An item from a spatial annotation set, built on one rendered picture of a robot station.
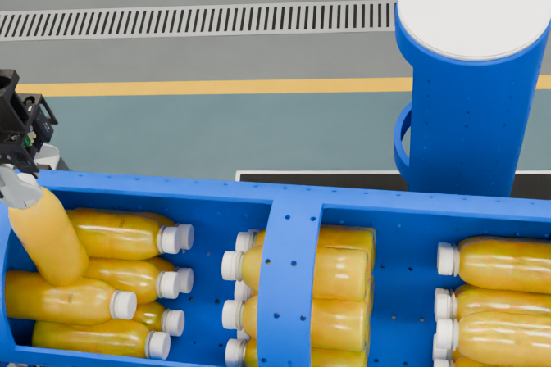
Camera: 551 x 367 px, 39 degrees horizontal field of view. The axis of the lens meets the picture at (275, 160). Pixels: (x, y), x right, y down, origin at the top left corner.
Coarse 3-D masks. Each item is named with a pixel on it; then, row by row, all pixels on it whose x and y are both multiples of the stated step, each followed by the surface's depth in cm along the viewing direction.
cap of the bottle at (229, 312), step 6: (228, 300) 107; (228, 306) 106; (234, 306) 106; (222, 312) 106; (228, 312) 105; (234, 312) 105; (222, 318) 105; (228, 318) 105; (234, 318) 105; (228, 324) 106; (234, 324) 105
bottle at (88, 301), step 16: (16, 272) 112; (32, 272) 112; (16, 288) 110; (32, 288) 109; (48, 288) 109; (64, 288) 109; (80, 288) 108; (96, 288) 108; (112, 288) 110; (16, 304) 109; (32, 304) 109; (48, 304) 108; (64, 304) 108; (80, 304) 107; (96, 304) 108; (112, 304) 108; (48, 320) 110; (64, 320) 109; (80, 320) 108; (96, 320) 108
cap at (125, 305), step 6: (120, 294) 109; (126, 294) 109; (132, 294) 109; (120, 300) 108; (126, 300) 108; (132, 300) 110; (120, 306) 108; (126, 306) 108; (132, 306) 110; (120, 312) 108; (126, 312) 108; (132, 312) 110; (120, 318) 109; (126, 318) 108
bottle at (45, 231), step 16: (48, 192) 100; (32, 208) 97; (48, 208) 98; (16, 224) 98; (32, 224) 98; (48, 224) 99; (64, 224) 101; (32, 240) 99; (48, 240) 100; (64, 240) 102; (32, 256) 103; (48, 256) 103; (64, 256) 104; (80, 256) 107; (48, 272) 106; (64, 272) 106; (80, 272) 108
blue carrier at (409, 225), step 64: (64, 192) 124; (128, 192) 106; (192, 192) 105; (256, 192) 105; (320, 192) 105; (384, 192) 105; (0, 256) 102; (192, 256) 126; (384, 256) 120; (0, 320) 103; (192, 320) 123; (384, 320) 119
